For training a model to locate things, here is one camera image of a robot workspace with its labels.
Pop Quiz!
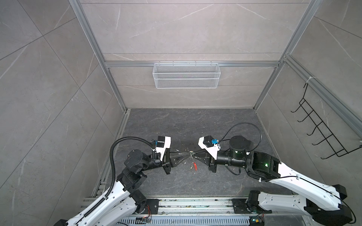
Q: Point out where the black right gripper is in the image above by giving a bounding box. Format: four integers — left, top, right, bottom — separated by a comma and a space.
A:
191, 146, 248, 173

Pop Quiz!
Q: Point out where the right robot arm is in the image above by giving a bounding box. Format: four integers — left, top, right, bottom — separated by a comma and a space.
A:
190, 136, 356, 226

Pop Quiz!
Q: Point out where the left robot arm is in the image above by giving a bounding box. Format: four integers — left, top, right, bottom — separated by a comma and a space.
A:
56, 148, 193, 226

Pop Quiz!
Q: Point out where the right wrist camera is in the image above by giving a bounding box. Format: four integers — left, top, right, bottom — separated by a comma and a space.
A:
198, 136, 221, 160

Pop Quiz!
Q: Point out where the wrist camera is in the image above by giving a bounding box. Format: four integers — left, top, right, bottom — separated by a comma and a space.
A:
151, 136, 171, 161
198, 136, 221, 160

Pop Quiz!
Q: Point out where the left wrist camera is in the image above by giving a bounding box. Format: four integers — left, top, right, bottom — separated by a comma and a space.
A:
151, 136, 171, 161

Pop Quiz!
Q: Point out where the black right camera cable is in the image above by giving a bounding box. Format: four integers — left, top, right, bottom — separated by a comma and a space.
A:
220, 122, 263, 153

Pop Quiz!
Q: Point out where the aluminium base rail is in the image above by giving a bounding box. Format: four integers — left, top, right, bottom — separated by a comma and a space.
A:
76, 196, 314, 218

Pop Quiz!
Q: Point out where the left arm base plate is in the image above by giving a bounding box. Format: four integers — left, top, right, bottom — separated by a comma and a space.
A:
134, 199, 160, 215

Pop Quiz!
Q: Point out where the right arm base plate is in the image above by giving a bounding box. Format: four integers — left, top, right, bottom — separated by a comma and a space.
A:
232, 198, 272, 214

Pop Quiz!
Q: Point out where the black corrugated cable conduit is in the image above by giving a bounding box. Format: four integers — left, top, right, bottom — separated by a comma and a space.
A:
104, 137, 155, 198

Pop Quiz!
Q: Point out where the white wire mesh basket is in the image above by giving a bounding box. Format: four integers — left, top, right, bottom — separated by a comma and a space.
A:
152, 63, 221, 89

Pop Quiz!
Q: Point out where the black wire hook rack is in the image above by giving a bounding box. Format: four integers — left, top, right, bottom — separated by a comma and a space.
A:
290, 83, 362, 160

